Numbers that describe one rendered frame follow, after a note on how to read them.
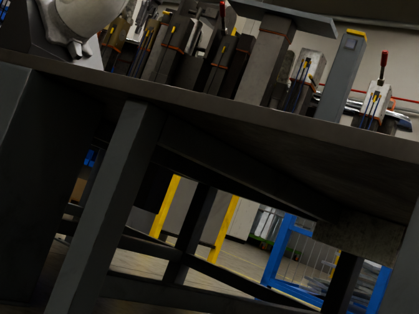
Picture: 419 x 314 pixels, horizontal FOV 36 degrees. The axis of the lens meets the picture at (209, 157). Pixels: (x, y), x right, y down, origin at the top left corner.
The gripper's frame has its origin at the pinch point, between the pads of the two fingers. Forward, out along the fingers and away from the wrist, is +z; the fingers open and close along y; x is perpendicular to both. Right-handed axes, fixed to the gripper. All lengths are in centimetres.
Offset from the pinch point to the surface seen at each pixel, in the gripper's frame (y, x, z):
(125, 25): -17.4, -2.8, 1.2
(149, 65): -24.6, -23.5, 15.7
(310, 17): -40, -81, -10
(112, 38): -20.0, -1.1, 8.3
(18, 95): -89, -25, 47
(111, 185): -96, -67, 61
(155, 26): -23.0, -19.0, 0.2
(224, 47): -25, -50, 2
